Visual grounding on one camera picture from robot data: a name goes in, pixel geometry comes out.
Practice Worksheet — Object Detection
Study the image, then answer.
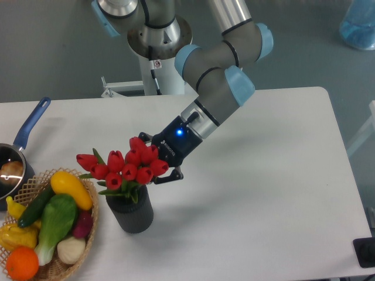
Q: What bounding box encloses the dark green cucumber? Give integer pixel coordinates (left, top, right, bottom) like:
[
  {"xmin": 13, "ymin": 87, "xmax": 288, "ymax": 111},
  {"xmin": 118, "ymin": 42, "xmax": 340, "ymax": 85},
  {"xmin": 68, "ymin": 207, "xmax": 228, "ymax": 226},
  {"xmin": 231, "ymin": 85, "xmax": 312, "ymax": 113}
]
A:
[{"xmin": 18, "ymin": 184, "xmax": 55, "ymax": 228}]

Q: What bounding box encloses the black device at edge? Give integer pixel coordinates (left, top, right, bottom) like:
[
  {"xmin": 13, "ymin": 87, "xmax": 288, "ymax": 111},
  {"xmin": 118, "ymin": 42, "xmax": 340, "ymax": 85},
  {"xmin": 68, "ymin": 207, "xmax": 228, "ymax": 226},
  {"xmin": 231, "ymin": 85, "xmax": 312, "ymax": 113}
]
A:
[{"xmin": 353, "ymin": 237, "xmax": 375, "ymax": 268}]

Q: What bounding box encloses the green bok choy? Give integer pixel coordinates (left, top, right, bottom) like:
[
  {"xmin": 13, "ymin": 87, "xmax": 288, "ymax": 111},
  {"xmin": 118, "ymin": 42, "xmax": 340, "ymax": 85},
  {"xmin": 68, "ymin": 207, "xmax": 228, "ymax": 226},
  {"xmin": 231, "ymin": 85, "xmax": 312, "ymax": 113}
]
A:
[{"xmin": 35, "ymin": 194, "xmax": 77, "ymax": 266}]

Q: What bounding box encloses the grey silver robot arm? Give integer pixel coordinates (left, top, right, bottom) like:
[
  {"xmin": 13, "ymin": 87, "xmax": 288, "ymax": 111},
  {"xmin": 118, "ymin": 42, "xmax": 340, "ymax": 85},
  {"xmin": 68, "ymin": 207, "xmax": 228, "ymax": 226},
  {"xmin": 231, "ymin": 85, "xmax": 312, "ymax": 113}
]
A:
[{"xmin": 91, "ymin": 1, "xmax": 273, "ymax": 184}]

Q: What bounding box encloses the blue handled saucepan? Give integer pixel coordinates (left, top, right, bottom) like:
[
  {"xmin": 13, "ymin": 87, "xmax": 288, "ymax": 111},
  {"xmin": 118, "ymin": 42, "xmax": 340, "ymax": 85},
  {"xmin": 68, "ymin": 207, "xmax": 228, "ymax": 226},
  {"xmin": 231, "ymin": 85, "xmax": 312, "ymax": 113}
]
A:
[{"xmin": 1, "ymin": 97, "xmax": 51, "ymax": 211}]

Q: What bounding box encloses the purple red onion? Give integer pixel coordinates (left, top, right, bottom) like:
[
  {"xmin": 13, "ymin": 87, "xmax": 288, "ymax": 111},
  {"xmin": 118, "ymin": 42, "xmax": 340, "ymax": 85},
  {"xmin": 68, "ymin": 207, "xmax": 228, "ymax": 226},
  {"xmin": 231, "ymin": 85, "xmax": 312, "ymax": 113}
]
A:
[{"xmin": 71, "ymin": 211, "xmax": 93, "ymax": 238}]

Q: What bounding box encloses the dark grey ribbed vase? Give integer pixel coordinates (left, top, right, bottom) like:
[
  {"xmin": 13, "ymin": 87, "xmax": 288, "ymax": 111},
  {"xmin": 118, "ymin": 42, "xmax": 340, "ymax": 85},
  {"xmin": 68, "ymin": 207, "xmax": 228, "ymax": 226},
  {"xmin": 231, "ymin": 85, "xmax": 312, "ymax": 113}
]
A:
[{"xmin": 106, "ymin": 186, "xmax": 154, "ymax": 234}]

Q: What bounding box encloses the white frame at right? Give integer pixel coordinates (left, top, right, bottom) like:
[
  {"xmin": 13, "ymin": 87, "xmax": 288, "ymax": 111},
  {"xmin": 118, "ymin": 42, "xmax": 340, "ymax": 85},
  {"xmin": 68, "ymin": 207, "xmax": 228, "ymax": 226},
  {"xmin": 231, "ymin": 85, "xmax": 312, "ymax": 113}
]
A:
[{"xmin": 346, "ymin": 100, "xmax": 374, "ymax": 158}]

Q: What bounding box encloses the yellow squash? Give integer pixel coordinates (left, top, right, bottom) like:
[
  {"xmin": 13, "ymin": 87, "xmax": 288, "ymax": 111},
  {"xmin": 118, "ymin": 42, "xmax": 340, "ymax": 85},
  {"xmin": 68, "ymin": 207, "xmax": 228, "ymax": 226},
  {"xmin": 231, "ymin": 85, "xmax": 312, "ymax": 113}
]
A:
[{"xmin": 50, "ymin": 171, "xmax": 93, "ymax": 211}]

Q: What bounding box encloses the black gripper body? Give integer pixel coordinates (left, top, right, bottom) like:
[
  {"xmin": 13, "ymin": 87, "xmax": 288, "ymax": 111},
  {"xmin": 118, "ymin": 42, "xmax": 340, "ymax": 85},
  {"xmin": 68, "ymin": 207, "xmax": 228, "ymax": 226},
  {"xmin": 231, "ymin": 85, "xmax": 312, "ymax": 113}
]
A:
[{"xmin": 151, "ymin": 115, "xmax": 203, "ymax": 167}]

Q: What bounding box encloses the yellow bell pepper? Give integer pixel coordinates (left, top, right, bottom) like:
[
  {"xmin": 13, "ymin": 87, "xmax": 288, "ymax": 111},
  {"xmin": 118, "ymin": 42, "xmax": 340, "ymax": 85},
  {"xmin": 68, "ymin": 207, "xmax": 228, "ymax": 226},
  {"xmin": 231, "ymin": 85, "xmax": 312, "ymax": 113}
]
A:
[{"xmin": 1, "ymin": 223, "xmax": 39, "ymax": 252}]

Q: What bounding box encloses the orange fruit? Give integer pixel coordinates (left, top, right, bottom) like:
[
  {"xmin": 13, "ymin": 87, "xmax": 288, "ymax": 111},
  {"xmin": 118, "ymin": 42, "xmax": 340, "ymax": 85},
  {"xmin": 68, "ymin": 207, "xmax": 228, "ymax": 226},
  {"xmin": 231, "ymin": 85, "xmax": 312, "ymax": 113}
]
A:
[{"xmin": 6, "ymin": 246, "xmax": 39, "ymax": 280}]

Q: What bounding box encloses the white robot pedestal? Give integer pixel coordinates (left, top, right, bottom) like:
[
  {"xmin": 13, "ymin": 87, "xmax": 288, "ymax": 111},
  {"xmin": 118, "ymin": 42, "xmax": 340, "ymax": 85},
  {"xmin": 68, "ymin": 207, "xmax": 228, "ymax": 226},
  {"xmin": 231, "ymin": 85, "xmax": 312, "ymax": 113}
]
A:
[{"xmin": 138, "ymin": 56, "xmax": 196, "ymax": 95}]

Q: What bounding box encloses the red tulip bouquet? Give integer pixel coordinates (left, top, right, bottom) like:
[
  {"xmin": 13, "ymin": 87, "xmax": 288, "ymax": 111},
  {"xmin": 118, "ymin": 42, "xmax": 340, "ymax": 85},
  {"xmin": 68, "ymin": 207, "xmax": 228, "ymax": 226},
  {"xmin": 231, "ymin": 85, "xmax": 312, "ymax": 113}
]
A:
[{"xmin": 76, "ymin": 137, "xmax": 169, "ymax": 204}]

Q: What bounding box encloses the white garlic bulb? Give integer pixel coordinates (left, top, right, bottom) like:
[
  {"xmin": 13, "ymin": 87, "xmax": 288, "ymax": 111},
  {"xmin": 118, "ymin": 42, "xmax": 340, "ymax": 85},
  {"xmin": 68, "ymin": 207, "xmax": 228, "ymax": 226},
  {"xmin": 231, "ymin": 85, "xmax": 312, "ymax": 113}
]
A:
[{"xmin": 57, "ymin": 236, "xmax": 86, "ymax": 265}]

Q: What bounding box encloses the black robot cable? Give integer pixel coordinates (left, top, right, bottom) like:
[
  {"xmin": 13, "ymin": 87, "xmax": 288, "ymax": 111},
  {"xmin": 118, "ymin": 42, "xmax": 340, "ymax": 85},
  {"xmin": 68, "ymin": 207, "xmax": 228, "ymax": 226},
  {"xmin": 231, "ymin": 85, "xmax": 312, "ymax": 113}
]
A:
[{"xmin": 148, "ymin": 46, "xmax": 162, "ymax": 96}]

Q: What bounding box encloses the brown bread in pan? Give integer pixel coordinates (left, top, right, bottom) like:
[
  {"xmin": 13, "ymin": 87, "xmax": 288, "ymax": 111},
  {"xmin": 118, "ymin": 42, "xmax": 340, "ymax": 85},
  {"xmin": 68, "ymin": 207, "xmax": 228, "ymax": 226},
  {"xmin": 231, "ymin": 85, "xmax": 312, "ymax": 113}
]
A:
[{"xmin": 1, "ymin": 161, "xmax": 24, "ymax": 186}]

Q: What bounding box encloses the yellow banana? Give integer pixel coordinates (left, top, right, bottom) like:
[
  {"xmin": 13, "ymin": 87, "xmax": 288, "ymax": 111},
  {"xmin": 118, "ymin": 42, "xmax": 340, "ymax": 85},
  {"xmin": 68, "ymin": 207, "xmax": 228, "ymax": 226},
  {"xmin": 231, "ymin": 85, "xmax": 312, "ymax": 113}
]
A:
[{"xmin": 6, "ymin": 196, "xmax": 26, "ymax": 220}]

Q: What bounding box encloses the blue translucent water bottle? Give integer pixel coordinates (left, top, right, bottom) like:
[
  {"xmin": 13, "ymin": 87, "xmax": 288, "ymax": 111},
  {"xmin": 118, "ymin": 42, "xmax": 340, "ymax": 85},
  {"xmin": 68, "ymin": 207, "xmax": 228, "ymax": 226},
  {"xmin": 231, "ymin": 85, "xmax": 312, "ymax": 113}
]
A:
[{"xmin": 339, "ymin": 0, "xmax": 374, "ymax": 50}]

